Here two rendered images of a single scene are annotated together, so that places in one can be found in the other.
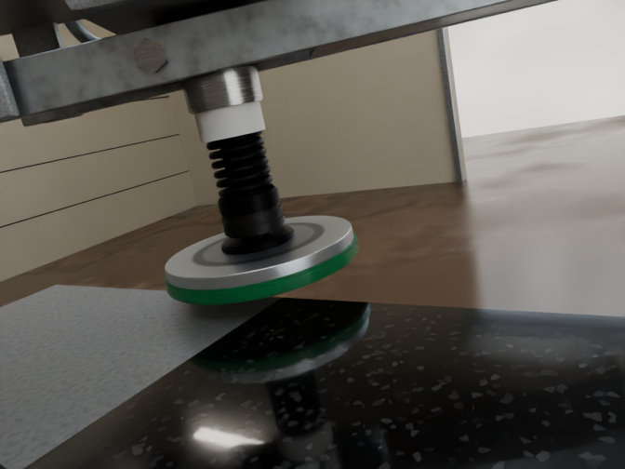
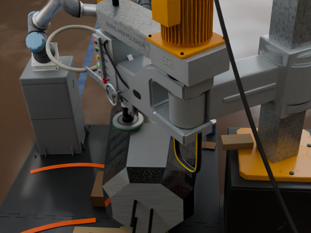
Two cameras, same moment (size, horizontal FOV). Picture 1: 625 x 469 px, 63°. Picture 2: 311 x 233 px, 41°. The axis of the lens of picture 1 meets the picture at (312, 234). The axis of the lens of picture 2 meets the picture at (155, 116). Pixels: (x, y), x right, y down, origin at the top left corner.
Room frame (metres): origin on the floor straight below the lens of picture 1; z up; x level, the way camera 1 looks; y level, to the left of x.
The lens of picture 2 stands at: (1.65, 2.17, 2.54)
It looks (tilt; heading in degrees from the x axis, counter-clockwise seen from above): 35 degrees down; 238
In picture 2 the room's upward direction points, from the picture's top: 3 degrees counter-clockwise
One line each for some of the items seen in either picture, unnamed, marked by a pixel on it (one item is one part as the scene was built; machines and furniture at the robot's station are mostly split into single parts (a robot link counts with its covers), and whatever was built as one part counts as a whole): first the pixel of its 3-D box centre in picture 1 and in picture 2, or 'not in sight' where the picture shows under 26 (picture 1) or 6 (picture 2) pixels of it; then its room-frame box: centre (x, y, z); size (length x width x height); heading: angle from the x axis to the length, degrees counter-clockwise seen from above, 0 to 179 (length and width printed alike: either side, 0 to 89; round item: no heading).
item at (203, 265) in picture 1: (259, 247); (127, 119); (0.56, 0.06, 0.88); 0.21 x 0.21 x 0.01
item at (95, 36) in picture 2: not in sight; (99, 56); (0.67, -0.01, 1.38); 0.08 x 0.03 x 0.28; 91
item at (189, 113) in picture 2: not in sight; (187, 103); (0.55, 0.72, 1.35); 0.19 x 0.19 x 0.20
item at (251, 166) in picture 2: not in sight; (276, 152); (-0.09, 0.83, 0.76); 0.49 x 0.49 x 0.05; 50
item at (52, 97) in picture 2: not in sight; (56, 106); (0.69, -1.11, 0.43); 0.50 x 0.50 x 0.85; 56
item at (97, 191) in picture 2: not in sight; (102, 188); (0.72, -0.23, 0.07); 0.30 x 0.12 x 0.12; 51
